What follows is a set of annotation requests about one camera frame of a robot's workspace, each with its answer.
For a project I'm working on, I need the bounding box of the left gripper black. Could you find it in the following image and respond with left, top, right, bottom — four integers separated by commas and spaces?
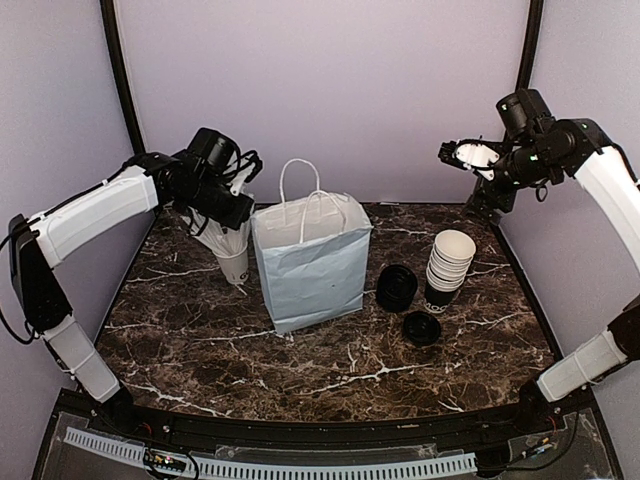
178, 175, 255, 230

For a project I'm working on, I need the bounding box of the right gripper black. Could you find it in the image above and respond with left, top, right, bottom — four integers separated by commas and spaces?
461, 139, 561, 225

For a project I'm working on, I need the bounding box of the light blue paper bag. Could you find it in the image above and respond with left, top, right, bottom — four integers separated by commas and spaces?
251, 170, 372, 335

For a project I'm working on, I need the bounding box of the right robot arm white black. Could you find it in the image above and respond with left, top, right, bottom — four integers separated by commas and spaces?
449, 89, 639, 434

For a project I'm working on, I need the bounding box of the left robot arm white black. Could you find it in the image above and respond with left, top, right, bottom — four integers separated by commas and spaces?
1, 127, 263, 436

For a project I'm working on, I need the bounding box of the stack of paper coffee cups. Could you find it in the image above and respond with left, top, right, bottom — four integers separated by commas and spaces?
424, 229, 476, 314

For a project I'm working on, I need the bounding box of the bundle of wrapped white straws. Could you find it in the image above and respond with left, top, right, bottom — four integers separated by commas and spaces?
189, 214, 249, 258

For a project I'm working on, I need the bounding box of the white cup holding straws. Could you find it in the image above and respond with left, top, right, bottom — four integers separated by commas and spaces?
215, 248, 249, 285

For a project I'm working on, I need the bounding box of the stack of black lids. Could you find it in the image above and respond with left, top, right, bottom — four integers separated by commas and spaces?
375, 264, 418, 313

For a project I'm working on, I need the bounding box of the black plastic lid on table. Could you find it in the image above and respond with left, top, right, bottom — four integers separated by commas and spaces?
402, 311, 442, 347

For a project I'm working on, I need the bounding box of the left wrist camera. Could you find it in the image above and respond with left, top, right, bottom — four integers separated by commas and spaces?
227, 150, 263, 196

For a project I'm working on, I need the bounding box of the black front frame rail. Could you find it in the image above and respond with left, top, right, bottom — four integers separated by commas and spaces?
55, 388, 576, 452

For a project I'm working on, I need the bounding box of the white slotted cable duct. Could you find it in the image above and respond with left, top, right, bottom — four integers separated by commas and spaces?
63, 427, 478, 479

